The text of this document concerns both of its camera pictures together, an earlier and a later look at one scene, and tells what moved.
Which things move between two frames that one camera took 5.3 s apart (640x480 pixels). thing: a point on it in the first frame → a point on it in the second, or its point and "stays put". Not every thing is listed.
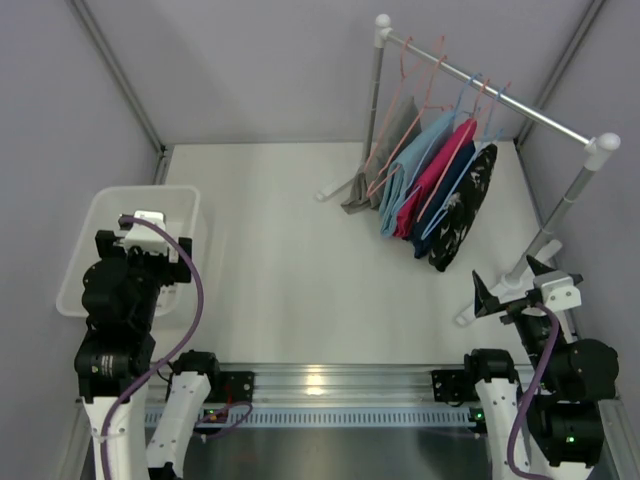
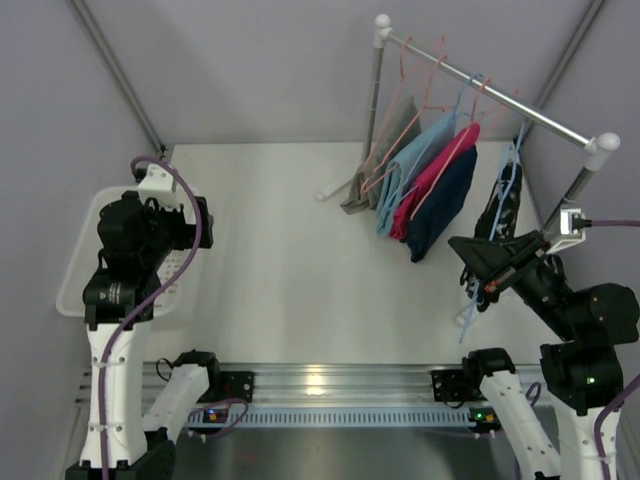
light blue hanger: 465,172 → 518,145
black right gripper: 516,305 → 513,265
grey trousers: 401,127 stays put
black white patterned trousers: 463,211 → 497,218
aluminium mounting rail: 324,385 stays put
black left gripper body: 182,251 → 185,227
